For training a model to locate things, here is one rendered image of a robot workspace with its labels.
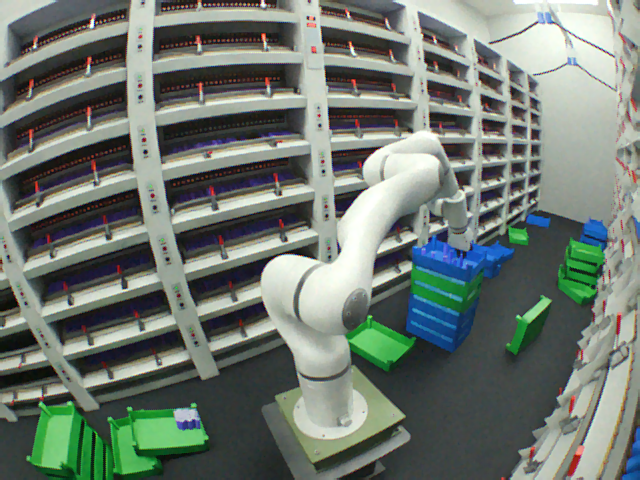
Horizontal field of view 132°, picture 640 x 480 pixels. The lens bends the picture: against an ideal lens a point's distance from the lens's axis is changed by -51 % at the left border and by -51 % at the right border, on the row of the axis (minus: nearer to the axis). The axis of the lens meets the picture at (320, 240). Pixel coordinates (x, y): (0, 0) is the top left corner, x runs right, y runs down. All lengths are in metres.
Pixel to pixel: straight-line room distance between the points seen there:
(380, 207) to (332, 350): 0.30
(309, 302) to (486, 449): 0.93
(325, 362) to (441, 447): 0.71
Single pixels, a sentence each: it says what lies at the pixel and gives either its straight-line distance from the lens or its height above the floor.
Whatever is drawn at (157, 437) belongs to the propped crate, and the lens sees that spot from 1.26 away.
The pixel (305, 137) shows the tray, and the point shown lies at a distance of 1.26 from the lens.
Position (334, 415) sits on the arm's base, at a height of 0.42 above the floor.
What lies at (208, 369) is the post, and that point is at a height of 0.06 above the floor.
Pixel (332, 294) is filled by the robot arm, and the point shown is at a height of 0.76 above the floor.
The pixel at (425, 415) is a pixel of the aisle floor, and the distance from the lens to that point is 1.22.
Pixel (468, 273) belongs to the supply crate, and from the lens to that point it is 1.24.
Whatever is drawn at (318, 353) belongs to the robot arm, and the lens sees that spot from 0.58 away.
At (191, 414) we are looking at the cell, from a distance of 1.24.
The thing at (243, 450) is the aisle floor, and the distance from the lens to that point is 1.18.
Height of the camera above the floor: 1.00
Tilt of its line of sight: 21 degrees down
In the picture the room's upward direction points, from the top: 5 degrees counter-clockwise
